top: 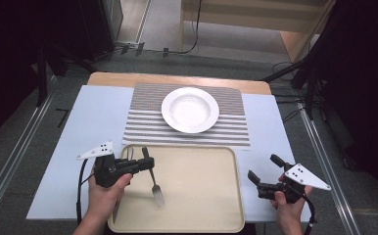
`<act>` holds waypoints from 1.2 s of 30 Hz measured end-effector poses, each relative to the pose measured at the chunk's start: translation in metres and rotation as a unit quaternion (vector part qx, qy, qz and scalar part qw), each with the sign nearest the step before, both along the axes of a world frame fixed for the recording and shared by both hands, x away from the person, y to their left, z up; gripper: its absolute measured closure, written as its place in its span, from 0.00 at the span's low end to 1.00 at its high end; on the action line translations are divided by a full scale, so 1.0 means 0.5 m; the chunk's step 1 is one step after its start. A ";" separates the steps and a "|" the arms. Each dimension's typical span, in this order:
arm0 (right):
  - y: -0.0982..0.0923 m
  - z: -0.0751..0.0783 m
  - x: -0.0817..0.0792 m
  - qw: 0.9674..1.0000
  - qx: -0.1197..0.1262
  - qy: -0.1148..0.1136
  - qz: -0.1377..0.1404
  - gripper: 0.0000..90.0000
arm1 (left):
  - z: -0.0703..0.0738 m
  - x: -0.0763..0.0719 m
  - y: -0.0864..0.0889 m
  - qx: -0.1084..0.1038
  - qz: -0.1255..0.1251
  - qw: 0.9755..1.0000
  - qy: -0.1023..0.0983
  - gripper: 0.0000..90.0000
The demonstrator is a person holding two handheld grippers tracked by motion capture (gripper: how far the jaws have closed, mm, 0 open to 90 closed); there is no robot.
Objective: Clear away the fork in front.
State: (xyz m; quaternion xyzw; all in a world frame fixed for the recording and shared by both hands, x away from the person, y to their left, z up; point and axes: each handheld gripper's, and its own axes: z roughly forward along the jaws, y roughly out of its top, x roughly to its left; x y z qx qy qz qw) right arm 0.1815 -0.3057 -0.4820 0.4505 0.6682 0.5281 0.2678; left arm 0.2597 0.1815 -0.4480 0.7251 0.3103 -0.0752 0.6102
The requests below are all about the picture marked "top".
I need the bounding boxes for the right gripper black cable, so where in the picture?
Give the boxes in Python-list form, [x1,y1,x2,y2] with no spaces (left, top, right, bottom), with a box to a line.
[298,192,318,235]

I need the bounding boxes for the black metal stand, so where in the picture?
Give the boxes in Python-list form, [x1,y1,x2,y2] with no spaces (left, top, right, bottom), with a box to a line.
[261,48,328,120]
[34,45,97,107]

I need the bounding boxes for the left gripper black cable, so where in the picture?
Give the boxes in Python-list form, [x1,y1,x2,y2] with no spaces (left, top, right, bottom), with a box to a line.
[75,159,96,226]

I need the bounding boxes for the light wooden furniture frame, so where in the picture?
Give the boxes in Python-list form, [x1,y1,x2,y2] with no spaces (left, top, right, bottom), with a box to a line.
[179,0,338,64]

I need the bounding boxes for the grey striped placemat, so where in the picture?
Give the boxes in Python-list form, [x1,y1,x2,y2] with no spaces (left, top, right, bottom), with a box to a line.
[121,81,252,151]

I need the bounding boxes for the black curtain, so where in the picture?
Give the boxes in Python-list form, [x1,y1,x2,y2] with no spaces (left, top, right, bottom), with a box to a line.
[0,0,80,150]
[307,0,378,212]

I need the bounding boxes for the bundle of black floor cables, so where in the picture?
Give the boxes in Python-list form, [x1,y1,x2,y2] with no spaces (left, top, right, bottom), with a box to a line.
[270,61,308,124]

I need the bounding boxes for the person's left hand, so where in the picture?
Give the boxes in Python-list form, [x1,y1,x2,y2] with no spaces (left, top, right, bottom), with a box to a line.
[87,172,133,223]

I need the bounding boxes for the white deep plate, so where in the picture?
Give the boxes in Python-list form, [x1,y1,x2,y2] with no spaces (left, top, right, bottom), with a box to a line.
[161,86,220,135]

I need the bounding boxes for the person's right hand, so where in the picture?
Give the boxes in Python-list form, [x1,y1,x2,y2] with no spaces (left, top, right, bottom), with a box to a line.
[269,173,314,226]

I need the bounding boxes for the metal floor rail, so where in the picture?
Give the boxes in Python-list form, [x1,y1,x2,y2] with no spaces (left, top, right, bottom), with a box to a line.
[0,76,58,226]
[298,107,362,235]

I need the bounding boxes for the beige plastic tray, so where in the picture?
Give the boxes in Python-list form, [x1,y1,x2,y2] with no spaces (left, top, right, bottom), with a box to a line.
[107,144,246,234]

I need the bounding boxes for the black hanging cable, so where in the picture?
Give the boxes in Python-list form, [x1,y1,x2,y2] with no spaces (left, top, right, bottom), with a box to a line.
[173,0,203,56]

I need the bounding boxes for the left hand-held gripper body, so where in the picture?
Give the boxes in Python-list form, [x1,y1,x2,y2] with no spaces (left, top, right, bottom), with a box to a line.
[76,140,140,189]

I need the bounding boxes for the dark cabinet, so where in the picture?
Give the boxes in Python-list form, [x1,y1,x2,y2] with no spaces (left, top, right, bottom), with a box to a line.
[75,0,124,63]

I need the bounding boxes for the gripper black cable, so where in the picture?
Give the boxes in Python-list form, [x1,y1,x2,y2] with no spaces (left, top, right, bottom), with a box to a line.
[298,192,318,235]
[75,159,96,226]

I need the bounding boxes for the pale blue table sheet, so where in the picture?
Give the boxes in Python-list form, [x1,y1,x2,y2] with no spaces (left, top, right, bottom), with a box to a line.
[25,84,312,223]

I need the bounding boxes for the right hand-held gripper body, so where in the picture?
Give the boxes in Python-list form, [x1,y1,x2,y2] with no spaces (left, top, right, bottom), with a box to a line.
[257,163,332,205]

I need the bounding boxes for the silver fork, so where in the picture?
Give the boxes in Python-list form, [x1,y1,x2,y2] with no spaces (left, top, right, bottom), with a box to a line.
[142,146,165,209]

